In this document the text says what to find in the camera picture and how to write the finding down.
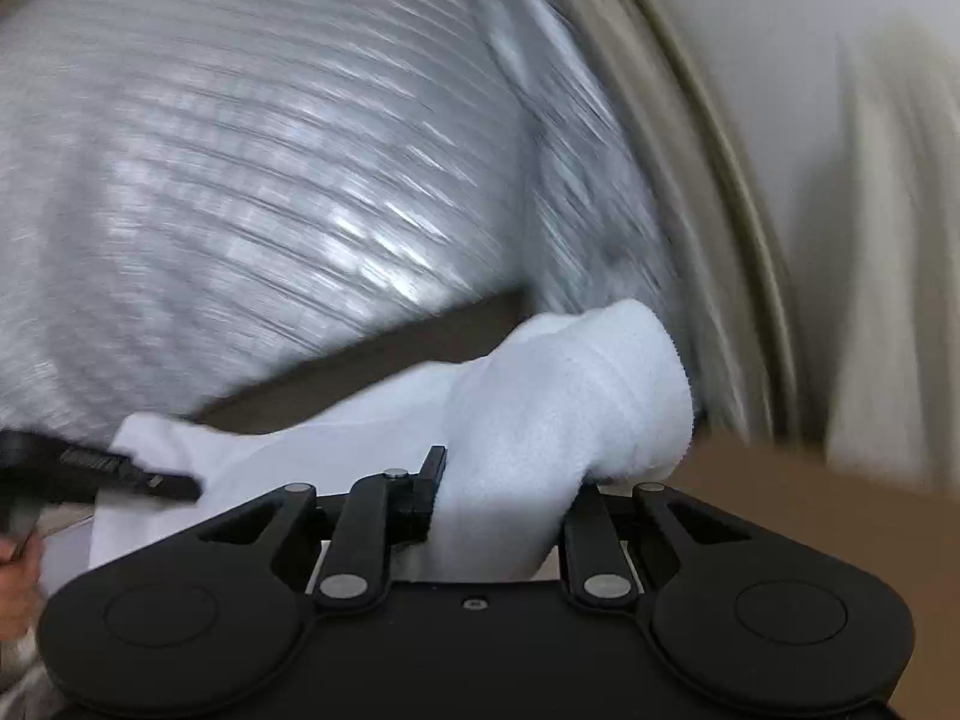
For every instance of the person's left hand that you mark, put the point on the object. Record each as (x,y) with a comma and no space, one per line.
(19,600)

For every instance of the white sweatshirt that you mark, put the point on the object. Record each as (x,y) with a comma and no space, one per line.
(525,420)

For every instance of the silver quilted insulation sheet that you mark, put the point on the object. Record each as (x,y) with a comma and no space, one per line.
(225,165)

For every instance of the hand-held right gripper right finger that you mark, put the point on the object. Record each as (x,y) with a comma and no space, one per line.
(592,532)

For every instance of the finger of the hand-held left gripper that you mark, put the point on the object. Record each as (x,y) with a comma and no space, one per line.
(150,484)

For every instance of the white fluffy blanket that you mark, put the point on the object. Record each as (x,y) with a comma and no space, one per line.
(885,165)

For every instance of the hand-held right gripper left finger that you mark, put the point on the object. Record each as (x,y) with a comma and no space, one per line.
(427,499)

